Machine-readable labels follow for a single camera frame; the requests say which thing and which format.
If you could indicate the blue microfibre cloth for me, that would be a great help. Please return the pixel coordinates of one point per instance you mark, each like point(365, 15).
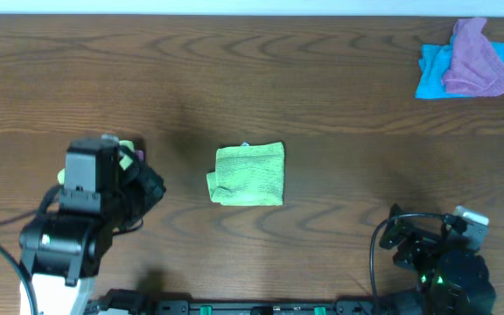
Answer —
point(433, 64)

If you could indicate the folded green cloth on stack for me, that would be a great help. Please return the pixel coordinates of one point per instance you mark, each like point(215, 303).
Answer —
point(125, 161)

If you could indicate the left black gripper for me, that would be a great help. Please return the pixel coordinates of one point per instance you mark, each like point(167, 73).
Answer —
point(148, 183)

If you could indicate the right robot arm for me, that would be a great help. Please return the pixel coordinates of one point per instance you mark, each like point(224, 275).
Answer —
point(458, 283)

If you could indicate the green microfibre cloth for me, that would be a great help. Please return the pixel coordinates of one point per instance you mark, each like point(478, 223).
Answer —
point(248, 176)

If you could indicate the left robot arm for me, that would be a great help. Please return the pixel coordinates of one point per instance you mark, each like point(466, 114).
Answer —
point(62, 254)

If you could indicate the purple crumpled microfibre cloth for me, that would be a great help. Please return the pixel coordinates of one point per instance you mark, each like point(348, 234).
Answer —
point(477, 64)

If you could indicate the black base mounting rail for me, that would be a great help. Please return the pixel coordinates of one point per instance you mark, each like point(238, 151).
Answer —
point(131, 302)

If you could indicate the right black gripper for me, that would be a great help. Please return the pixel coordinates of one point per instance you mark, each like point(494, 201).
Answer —
point(420, 241)

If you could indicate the folded purple cloth under stack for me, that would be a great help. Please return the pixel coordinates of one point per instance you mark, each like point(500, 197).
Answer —
point(140, 155)

